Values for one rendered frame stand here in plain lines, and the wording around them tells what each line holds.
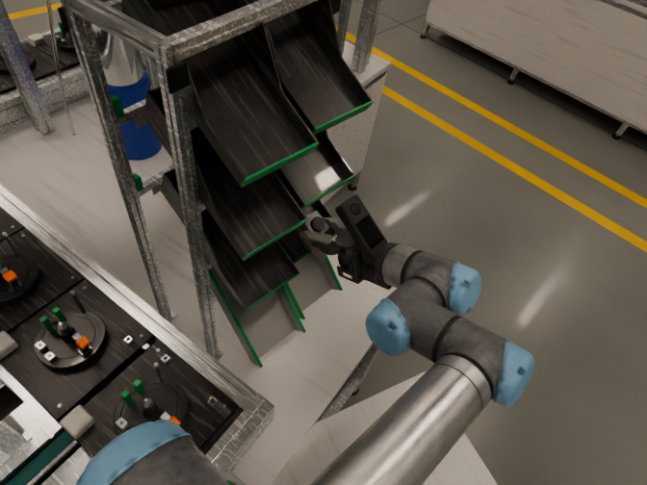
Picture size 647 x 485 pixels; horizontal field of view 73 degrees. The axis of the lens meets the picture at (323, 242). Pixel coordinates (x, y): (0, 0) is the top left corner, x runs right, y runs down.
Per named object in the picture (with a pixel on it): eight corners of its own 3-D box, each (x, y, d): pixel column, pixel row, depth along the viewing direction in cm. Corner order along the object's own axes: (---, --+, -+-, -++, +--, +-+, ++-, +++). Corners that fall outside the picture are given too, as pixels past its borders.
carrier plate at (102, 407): (238, 407, 94) (238, 404, 92) (147, 512, 80) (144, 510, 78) (160, 343, 101) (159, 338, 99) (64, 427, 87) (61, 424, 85)
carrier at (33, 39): (123, 50, 177) (116, 18, 167) (68, 70, 163) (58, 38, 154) (85, 28, 184) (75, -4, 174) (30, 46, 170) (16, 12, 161)
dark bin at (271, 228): (303, 223, 76) (320, 208, 70) (243, 262, 69) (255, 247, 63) (212, 94, 77) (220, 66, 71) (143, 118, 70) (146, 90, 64)
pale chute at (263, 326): (296, 328, 103) (306, 331, 99) (251, 363, 96) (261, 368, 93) (242, 223, 96) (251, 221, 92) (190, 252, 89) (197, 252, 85)
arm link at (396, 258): (397, 265, 70) (426, 240, 74) (375, 257, 73) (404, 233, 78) (401, 300, 74) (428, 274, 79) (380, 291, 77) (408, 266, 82)
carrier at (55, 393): (156, 339, 101) (145, 311, 91) (60, 423, 87) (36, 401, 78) (89, 282, 108) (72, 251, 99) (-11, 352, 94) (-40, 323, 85)
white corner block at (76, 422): (99, 423, 88) (93, 418, 85) (79, 443, 86) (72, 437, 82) (84, 409, 89) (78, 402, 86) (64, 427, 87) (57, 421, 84)
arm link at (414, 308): (425, 344, 55) (470, 297, 61) (358, 304, 62) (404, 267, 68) (423, 382, 60) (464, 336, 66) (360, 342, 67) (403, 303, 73)
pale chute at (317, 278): (331, 288, 112) (342, 289, 108) (294, 317, 105) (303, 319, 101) (285, 189, 104) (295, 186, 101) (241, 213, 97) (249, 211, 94)
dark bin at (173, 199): (296, 276, 88) (309, 267, 82) (244, 313, 82) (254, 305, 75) (218, 164, 89) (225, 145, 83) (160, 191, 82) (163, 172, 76)
